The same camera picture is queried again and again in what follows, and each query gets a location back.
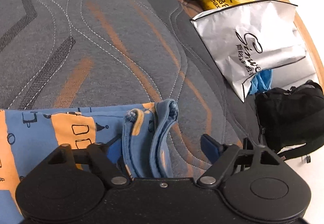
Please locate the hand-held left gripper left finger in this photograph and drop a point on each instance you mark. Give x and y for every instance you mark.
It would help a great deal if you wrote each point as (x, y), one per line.
(114, 150)

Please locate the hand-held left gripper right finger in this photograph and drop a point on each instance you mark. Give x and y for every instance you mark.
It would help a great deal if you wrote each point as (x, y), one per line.
(209, 146)

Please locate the blue pants with orange print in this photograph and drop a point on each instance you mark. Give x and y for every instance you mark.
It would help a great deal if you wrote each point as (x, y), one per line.
(63, 125)

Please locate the bright blue cloth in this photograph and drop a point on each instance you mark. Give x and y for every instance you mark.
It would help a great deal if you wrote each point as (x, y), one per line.
(260, 82)

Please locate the black backpack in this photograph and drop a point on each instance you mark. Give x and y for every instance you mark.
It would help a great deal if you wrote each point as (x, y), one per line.
(288, 115)

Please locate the white shopping bag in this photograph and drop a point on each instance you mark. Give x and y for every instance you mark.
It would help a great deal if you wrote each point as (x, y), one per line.
(243, 44)

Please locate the yellow packet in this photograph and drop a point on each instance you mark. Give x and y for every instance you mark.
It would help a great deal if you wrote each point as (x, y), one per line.
(217, 2)

